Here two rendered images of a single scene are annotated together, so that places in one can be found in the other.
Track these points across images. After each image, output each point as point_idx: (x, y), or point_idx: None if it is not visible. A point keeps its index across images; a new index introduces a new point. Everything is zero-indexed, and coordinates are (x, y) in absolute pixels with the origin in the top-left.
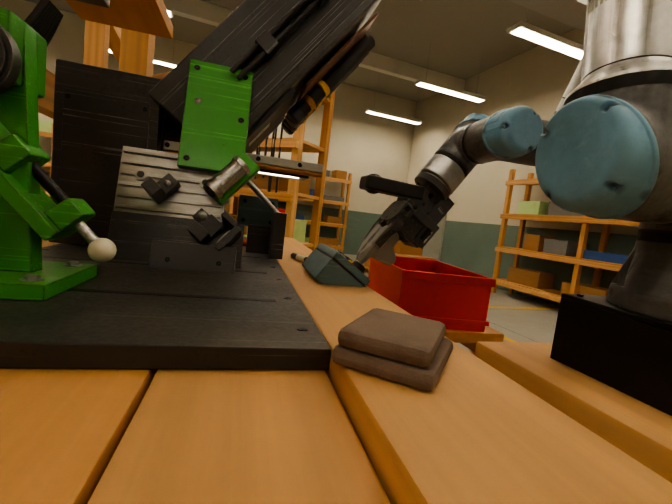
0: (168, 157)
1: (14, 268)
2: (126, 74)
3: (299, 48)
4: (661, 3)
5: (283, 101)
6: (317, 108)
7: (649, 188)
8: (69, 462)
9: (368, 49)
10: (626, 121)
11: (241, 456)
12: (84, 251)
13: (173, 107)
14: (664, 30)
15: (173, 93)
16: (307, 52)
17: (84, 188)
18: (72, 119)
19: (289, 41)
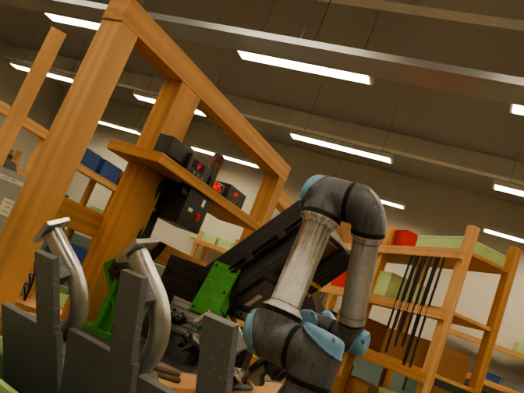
0: (188, 304)
1: (107, 330)
2: (192, 263)
3: (268, 260)
4: (282, 281)
5: (256, 285)
6: (319, 288)
7: (251, 343)
8: None
9: (341, 257)
10: (246, 318)
11: None
12: (143, 340)
13: (203, 281)
14: (279, 290)
15: (205, 274)
16: (271, 262)
17: None
18: (166, 280)
19: (263, 256)
